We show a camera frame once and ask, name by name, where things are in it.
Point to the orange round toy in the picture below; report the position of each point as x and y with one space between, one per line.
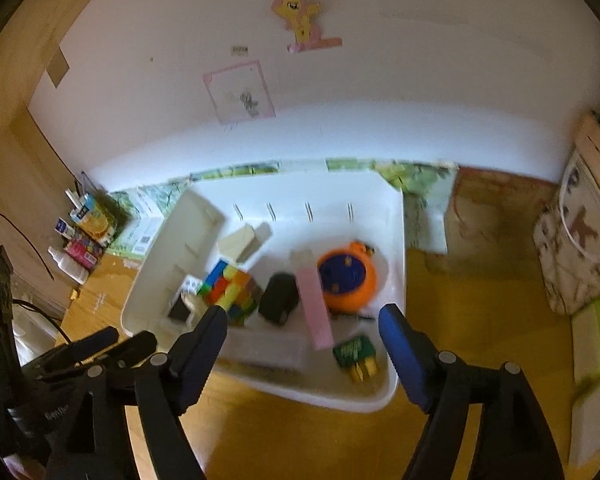
347 280

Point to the white digital camera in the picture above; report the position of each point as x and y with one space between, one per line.
185 302

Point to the green fruit print poster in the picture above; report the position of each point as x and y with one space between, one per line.
230 172

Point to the pink framed wall sticker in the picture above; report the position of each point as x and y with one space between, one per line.
237 92

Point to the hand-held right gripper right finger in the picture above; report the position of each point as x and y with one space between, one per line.
405 355

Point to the yellow pony wall sticker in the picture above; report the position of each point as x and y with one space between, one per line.
297 17

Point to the pink packet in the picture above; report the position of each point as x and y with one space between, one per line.
82 252

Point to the orange juice packet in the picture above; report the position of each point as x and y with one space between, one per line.
97 217

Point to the green perfume bottle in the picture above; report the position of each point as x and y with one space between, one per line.
355 355

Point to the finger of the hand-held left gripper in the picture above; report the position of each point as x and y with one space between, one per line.
90 342
132 350

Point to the small white label sticker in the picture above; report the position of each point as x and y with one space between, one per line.
239 50

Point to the cream plastic box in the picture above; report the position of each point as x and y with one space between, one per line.
240 245

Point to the letter print canvas bag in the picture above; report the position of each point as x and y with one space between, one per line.
575 245

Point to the brown paper poster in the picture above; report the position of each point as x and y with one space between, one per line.
500 205

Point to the black plug adapter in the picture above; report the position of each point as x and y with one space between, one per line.
280 300

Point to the white tube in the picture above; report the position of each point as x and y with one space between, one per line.
77 201

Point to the white oblong case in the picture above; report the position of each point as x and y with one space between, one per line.
587 425

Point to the white carton box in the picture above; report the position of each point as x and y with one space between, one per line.
147 230

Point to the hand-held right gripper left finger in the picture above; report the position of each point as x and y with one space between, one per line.
200 360

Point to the small blue white box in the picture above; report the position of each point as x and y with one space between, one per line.
65 228

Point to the wooden shelf unit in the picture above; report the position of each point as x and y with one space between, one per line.
15 110

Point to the white plastic bin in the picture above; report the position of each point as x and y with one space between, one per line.
300 220

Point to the colourful puzzle cube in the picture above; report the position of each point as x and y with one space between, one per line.
232 287

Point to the white spray bottle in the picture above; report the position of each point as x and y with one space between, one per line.
70 266

